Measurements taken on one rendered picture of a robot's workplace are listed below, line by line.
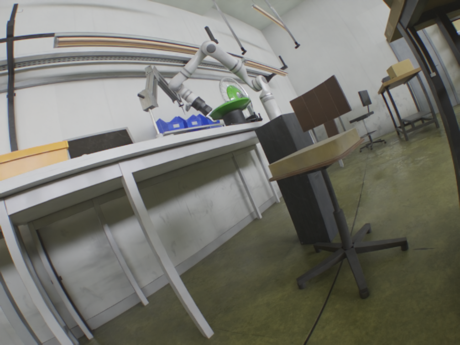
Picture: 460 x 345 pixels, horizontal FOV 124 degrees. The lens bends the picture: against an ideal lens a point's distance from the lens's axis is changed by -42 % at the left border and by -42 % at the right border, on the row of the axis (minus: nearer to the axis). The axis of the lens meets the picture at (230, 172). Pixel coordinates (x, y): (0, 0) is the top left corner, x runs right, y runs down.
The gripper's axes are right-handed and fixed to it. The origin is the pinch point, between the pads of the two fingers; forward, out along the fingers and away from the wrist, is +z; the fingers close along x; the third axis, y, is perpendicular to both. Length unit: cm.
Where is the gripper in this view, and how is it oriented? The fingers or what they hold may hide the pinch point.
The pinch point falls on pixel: (215, 122)
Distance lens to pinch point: 128.9
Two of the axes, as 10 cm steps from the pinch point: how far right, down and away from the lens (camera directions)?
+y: 6.1, -7.7, 2.0
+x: -2.1, 0.9, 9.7
